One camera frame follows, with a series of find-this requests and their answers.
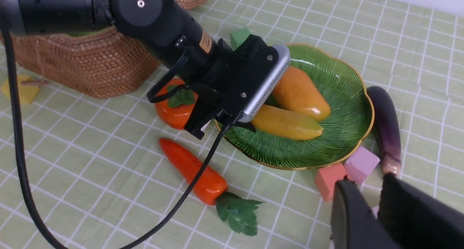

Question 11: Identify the green leaf-shaped glass plate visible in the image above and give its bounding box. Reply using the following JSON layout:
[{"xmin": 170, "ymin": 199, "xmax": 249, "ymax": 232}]
[{"xmin": 224, "ymin": 43, "xmax": 375, "ymax": 170}]

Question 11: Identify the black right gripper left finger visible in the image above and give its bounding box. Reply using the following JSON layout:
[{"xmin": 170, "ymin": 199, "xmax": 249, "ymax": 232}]
[{"xmin": 330, "ymin": 179, "xmax": 401, "ymax": 249}]

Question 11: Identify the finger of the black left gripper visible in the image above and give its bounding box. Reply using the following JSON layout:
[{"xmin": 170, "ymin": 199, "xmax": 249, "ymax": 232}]
[
  {"xmin": 236, "ymin": 121, "xmax": 256, "ymax": 132},
  {"xmin": 184, "ymin": 83, "xmax": 222, "ymax": 140}
]

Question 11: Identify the woven wicker basket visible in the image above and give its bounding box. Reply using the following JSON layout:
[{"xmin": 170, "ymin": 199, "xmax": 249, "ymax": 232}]
[{"xmin": 0, "ymin": 0, "xmax": 210, "ymax": 99}]

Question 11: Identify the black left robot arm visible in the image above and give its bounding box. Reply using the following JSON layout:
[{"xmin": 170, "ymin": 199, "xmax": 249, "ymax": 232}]
[{"xmin": 1, "ymin": 0, "xmax": 256, "ymax": 139}]

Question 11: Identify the orange carrot toy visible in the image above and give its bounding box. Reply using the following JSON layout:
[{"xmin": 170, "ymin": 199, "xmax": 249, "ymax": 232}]
[{"xmin": 158, "ymin": 138, "xmax": 262, "ymax": 236}]

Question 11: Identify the yellow banana toy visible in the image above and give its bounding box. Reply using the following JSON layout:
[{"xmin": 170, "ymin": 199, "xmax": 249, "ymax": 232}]
[{"xmin": 252, "ymin": 105, "xmax": 323, "ymax": 140}]

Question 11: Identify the orange persimmon toy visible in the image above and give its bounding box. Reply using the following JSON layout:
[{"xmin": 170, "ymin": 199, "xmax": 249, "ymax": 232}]
[{"xmin": 154, "ymin": 89, "xmax": 198, "ymax": 130}]

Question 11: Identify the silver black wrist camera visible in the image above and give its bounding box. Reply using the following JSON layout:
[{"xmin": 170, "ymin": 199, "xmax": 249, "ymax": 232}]
[{"xmin": 221, "ymin": 35, "xmax": 290, "ymax": 123}]

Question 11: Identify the orange yellow mango toy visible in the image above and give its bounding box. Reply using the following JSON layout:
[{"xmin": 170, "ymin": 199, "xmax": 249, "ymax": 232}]
[{"xmin": 272, "ymin": 66, "xmax": 331, "ymax": 121}]

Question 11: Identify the black camera cable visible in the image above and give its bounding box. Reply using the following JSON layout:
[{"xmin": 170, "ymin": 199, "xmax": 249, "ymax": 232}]
[{"xmin": 0, "ymin": 21, "xmax": 243, "ymax": 249}]

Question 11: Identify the salmon foam cube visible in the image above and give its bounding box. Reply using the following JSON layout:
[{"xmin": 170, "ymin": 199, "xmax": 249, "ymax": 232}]
[{"xmin": 315, "ymin": 163, "xmax": 347, "ymax": 202}]

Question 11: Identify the green foam cube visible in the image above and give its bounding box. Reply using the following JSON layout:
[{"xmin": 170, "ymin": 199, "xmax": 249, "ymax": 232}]
[{"xmin": 230, "ymin": 27, "xmax": 251, "ymax": 50}]

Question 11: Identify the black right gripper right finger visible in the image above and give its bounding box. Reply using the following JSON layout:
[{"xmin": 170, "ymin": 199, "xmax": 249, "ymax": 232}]
[{"xmin": 378, "ymin": 173, "xmax": 464, "ymax": 249}]

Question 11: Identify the pink foam cube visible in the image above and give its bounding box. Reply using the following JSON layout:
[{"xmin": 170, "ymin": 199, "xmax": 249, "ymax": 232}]
[{"xmin": 344, "ymin": 146, "xmax": 380, "ymax": 185}]

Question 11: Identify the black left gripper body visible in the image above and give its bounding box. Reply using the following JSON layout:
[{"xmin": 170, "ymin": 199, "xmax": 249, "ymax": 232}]
[{"xmin": 178, "ymin": 40, "xmax": 238, "ymax": 121}]

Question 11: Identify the yellow foam block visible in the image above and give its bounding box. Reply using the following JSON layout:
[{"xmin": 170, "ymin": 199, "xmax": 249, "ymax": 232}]
[{"xmin": 1, "ymin": 74, "xmax": 40, "ymax": 104}]

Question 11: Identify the purple eggplant toy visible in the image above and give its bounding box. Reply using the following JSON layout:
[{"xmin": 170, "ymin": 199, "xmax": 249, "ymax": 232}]
[{"xmin": 367, "ymin": 86, "xmax": 402, "ymax": 176}]

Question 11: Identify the green checkered tablecloth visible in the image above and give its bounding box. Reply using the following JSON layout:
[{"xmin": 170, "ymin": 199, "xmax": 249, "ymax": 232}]
[{"xmin": 22, "ymin": 0, "xmax": 464, "ymax": 249}]

